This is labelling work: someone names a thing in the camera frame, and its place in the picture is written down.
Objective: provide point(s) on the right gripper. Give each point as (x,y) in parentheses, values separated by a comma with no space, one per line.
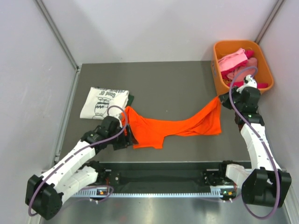
(224,99)

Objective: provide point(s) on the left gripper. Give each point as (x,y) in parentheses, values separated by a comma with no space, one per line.
(127,140)

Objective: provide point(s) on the orange t-shirt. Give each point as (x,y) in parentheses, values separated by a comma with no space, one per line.
(152,132)

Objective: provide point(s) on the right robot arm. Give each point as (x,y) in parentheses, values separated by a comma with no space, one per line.
(267,184)

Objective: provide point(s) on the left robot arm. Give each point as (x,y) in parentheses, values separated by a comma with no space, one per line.
(47,193)

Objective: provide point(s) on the light pink t-shirt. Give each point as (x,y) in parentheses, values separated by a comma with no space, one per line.
(231,60)

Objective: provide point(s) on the dark green folded t-shirt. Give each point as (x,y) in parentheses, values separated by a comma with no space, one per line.
(130,100)

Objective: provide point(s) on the white printed folded t-shirt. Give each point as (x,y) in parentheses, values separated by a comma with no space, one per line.
(99,100)

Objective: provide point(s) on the orange plastic basket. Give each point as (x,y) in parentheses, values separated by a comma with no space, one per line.
(223,48)

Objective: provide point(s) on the magenta t-shirt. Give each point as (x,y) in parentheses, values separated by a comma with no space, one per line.
(229,75)

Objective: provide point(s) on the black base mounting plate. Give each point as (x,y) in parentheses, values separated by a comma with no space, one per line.
(161,177)

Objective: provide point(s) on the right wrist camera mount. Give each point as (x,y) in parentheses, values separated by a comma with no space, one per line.
(248,81)

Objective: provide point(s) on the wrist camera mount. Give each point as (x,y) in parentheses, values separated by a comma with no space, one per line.
(115,112)
(248,81)

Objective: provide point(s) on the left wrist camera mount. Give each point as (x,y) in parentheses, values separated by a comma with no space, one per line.
(115,112)

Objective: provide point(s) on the slotted cable duct rail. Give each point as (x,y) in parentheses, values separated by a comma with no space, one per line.
(222,192)

